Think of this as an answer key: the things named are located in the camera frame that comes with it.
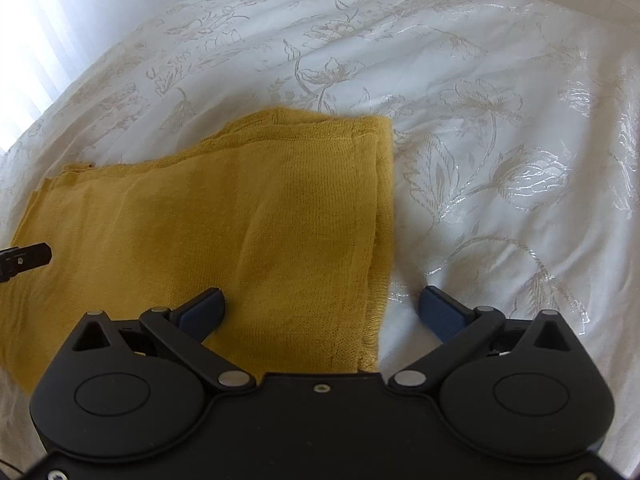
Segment white floral bedspread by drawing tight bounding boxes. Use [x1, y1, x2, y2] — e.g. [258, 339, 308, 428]
[1, 0, 639, 474]

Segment mustard yellow knit sweater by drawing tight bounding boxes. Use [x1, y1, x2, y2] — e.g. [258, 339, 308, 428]
[1, 107, 394, 392]

